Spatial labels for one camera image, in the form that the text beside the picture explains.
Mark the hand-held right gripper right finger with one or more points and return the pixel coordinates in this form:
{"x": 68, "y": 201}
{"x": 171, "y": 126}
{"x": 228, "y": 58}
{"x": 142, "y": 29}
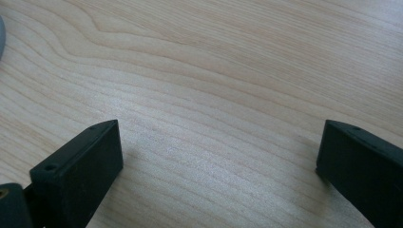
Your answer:
{"x": 364, "y": 171}

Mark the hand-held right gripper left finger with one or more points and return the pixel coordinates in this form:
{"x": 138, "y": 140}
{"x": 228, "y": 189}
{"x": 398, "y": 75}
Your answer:
{"x": 79, "y": 177}

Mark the grey round table grommet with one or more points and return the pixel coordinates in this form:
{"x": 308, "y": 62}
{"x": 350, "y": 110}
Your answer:
{"x": 1, "y": 38}

